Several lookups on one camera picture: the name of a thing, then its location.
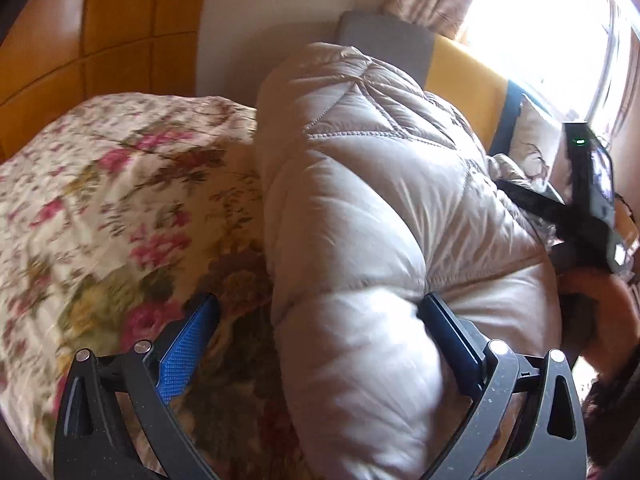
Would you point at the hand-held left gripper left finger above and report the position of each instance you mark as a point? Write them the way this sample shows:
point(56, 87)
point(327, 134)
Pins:
point(186, 342)

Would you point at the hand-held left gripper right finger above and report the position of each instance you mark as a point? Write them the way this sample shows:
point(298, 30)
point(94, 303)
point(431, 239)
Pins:
point(450, 340)

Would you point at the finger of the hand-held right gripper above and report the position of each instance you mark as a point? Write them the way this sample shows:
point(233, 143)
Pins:
point(532, 200)

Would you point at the beige quilted down jacket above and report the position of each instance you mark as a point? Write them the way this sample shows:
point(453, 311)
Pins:
point(380, 240)

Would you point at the person's right forearm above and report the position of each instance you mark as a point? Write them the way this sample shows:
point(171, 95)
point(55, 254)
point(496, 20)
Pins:
point(610, 410)

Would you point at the person's right hand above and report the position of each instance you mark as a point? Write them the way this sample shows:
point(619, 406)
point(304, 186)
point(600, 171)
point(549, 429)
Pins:
point(602, 310)

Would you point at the white patterned pillow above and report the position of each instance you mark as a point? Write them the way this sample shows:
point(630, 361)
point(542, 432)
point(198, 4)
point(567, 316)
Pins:
point(537, 140)

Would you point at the floral bedspread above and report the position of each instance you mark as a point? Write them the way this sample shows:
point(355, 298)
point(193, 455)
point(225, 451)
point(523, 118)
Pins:
point(125, 240)

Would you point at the grey yellow blue headboard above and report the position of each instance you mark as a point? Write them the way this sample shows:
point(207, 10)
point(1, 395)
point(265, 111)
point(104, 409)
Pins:
point(450, 60)

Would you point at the window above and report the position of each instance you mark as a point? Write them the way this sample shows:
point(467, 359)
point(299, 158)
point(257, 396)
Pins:
point(555, 35)

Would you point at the wooden wardrobe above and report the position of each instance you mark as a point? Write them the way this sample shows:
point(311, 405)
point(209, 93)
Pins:
point(85, 30)

